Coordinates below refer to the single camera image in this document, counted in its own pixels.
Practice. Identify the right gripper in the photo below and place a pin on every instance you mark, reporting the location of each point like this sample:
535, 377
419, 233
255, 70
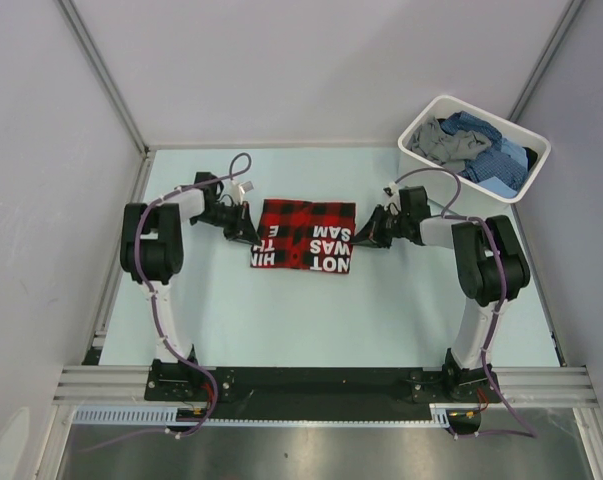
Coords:
372, 233

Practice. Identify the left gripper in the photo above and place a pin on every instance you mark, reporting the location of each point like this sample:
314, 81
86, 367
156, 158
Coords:
242, 228

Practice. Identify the red black plaid shirt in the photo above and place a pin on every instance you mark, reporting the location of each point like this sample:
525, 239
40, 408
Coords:
304, 235

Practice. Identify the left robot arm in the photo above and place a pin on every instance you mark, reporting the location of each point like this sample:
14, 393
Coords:
152, 253

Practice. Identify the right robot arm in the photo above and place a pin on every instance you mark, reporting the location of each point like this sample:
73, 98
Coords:
491, 269

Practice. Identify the grey shirt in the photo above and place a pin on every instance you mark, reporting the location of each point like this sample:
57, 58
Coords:
450, 151

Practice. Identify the light blue shirt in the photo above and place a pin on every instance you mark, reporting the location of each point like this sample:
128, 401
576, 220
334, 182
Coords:
502, 171

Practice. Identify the blue checked shirt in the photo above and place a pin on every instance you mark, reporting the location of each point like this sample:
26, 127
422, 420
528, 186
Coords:
467, 122

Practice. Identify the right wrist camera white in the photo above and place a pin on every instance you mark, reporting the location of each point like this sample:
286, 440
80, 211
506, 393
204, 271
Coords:
392, 194

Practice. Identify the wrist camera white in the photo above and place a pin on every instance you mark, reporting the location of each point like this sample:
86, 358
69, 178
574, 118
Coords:
392, 194
238, 190

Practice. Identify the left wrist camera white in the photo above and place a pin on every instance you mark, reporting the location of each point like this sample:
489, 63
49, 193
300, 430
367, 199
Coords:
238, 190

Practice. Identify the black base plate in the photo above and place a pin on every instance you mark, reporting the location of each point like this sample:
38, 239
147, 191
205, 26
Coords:
315, 393

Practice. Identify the white cable duct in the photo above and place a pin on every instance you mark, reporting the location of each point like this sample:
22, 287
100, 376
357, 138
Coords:
185, 417

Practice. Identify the aluminium frame rail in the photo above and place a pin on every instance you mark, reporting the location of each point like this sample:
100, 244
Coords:
534, 387

